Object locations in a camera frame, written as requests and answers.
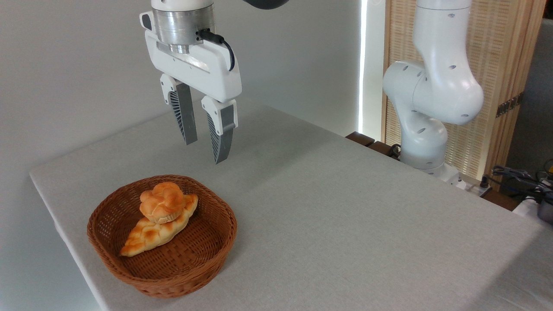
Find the round golden bread bun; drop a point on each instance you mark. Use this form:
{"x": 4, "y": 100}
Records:
{"x": 162, "y": 203}

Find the dark brown wooden furniture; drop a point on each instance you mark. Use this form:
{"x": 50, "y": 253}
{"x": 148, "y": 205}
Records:
{"x": 367, "y": 140}

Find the brown woven wicker basket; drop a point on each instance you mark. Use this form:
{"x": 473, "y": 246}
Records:
{"x": 194, "y": 259}

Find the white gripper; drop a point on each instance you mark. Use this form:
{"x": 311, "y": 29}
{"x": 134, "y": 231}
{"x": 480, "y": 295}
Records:
{"x": 207, "y": 73}

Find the long braided bread loaf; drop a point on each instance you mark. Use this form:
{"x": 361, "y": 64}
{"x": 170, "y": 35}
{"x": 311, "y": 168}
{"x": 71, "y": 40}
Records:
{"x": 149, "y": 235}

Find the white power strip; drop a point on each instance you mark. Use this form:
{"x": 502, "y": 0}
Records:
{"x": 473, "y": 186}

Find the wooden slatted folding screen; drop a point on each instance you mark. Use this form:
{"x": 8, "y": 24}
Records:
{"x": 497, "y": 56}

